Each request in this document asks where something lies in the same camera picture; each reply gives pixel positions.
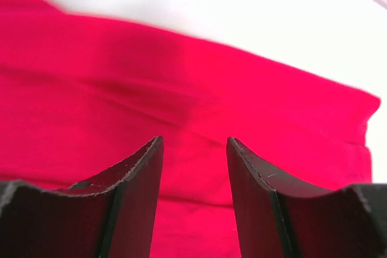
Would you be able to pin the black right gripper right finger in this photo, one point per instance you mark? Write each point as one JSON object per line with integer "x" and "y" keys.
{"x": 279, "y": 215}

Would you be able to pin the crimson red t-shirt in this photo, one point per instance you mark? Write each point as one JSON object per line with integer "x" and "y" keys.
{"x": 80, "y": 94}

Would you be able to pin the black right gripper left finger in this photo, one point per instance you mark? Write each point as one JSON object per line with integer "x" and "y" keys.
{"x": 110, "y": 214}

